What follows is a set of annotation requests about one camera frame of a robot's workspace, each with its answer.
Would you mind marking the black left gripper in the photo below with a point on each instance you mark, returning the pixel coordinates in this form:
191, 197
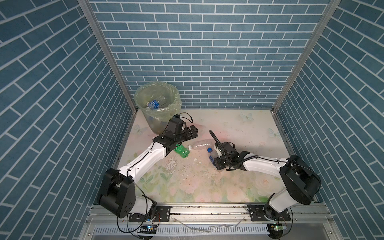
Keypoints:
188, 135

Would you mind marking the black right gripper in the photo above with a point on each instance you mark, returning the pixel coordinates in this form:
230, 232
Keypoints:
217, 164

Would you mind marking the clear bottle blue cap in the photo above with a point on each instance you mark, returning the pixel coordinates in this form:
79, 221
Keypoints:
212, 155

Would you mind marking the crushed clear bottle white cap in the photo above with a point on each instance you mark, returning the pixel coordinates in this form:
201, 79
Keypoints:
201, 145

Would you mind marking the blue label Pocari bottle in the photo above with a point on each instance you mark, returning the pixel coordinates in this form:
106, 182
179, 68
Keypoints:
156, 103

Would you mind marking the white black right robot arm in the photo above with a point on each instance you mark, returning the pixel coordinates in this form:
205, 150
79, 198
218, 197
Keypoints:
301, 183

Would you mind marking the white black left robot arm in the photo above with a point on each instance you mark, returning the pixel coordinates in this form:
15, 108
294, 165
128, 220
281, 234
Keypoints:
117, 192

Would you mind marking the mesh bin with green bag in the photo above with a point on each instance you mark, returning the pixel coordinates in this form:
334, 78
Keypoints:
158, 119

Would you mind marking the green soda bottle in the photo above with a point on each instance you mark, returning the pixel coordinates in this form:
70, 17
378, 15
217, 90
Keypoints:
182, 151

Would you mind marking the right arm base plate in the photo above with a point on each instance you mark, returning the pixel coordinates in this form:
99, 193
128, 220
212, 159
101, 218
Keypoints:
260, 213

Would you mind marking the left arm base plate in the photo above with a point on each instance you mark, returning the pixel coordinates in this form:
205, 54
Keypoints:
158, 214

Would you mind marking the aluminium mounting rail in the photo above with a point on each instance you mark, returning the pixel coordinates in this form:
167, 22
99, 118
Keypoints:
220, 214

